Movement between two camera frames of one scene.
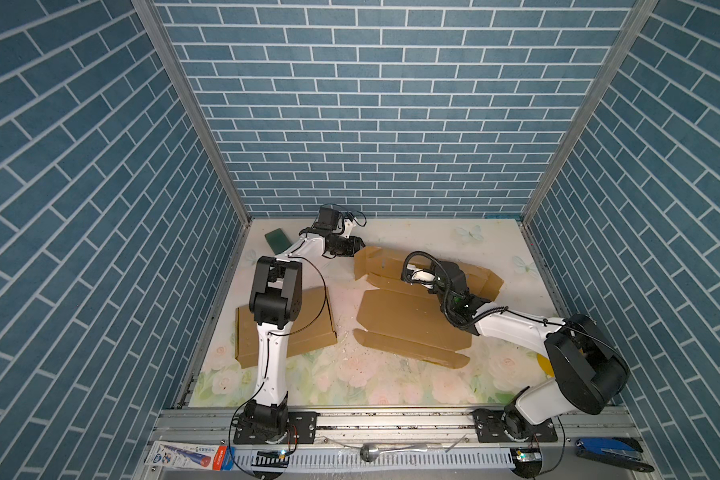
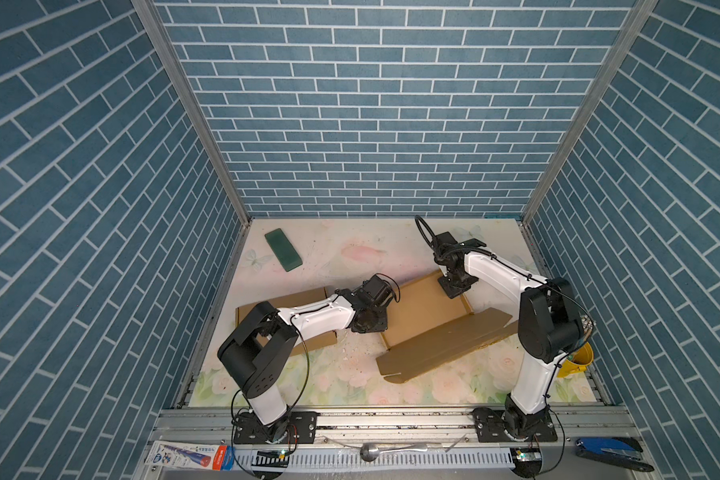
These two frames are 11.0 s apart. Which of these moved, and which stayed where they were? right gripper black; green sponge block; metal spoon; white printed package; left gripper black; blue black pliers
Moved: left gripper black; right gripper black
Stayed: green sponge block; blue black pliers; metal spoon; white printed package
